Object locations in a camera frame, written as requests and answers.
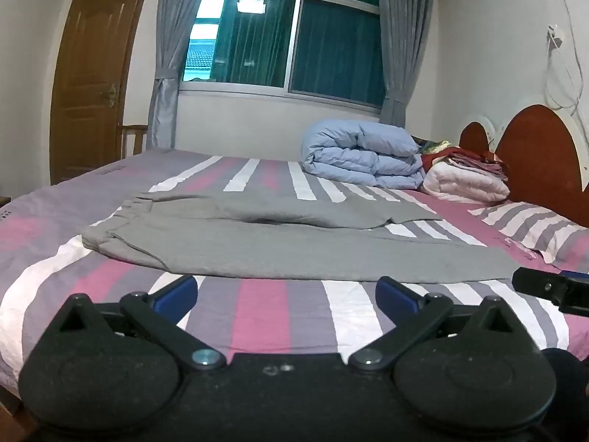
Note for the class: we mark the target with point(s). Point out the striped pillow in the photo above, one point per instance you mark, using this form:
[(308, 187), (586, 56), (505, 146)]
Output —
[(538, 230)]

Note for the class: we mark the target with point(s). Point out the wooden chair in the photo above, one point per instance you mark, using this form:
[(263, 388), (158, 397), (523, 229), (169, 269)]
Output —
[(133, 140)]

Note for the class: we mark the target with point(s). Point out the brown wooden door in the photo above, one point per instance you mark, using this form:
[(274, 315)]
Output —
[(92, 78)]

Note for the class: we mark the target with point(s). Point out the red wooden headboard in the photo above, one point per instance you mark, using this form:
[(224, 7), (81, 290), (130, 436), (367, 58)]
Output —
[(538, 156)]

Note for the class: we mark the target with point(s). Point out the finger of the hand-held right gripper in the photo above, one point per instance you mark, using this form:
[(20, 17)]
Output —
[(538, 283)]

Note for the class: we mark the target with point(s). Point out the sliding glass window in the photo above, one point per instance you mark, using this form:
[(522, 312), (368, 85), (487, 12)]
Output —
[(294, 41)]

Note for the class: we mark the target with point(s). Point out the mauve folded sheets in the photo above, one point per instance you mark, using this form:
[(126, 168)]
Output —
[(483, 165)]

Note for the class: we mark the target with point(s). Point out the red folded cloth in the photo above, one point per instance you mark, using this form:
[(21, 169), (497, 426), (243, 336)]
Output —
[(435, 159)]

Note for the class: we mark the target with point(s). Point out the folded light blue duvet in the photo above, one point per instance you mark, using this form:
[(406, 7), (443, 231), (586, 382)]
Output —
[(363, 154)]

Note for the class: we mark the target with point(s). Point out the grey curtain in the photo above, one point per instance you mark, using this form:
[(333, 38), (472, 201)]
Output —
[(402, 46), (172, 55)]

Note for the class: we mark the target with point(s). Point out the folded pale pink quilt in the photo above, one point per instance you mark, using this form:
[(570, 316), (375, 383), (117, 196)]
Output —
[(464, 184)]

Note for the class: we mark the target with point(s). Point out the striped bed sheet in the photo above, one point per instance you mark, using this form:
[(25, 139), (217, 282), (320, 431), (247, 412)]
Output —
[(262, 306)]

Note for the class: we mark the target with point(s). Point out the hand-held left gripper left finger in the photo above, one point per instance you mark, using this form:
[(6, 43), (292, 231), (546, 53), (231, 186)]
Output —
[(177, 294)]

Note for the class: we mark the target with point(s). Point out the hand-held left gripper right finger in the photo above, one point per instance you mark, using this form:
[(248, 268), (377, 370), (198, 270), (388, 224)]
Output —
[(395, 295)]

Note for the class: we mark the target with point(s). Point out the dark cloth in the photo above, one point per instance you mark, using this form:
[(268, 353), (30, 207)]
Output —
[(568, 386)]

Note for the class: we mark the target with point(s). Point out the colourful patterned cloth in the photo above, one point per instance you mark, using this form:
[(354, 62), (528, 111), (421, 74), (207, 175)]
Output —
[(430, 145)]

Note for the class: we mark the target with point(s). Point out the grey pants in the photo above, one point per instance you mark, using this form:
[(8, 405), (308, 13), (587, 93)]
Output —
[(276, 244)]

